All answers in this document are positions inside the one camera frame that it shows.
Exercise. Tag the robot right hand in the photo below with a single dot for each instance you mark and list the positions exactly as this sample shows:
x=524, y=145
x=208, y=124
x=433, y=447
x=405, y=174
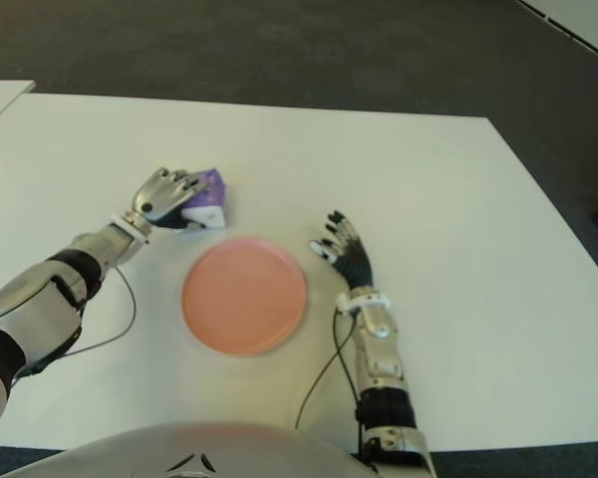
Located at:
x=355, y=264

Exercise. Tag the silver black robot left arm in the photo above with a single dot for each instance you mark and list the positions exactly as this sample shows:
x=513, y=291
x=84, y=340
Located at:
x=35, y=304

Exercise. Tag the round pink plate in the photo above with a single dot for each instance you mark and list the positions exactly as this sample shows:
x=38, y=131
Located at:
x=244, y=299

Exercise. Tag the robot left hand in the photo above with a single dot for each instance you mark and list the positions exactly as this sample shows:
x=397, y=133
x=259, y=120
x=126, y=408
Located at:
x=159, y=196

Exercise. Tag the adjacent white table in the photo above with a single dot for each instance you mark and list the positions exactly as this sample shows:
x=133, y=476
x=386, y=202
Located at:
x=0, y=94

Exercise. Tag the purple white tissue pack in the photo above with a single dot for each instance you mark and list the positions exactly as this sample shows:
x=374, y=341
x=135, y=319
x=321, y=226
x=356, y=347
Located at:
x=209, y=196

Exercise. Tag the silver robot torso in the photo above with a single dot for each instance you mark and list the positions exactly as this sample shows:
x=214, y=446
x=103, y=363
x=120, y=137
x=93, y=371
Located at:
x=189, y=448

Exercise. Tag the silver black robot right arm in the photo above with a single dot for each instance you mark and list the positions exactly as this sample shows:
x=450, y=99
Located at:
x=379, y=343

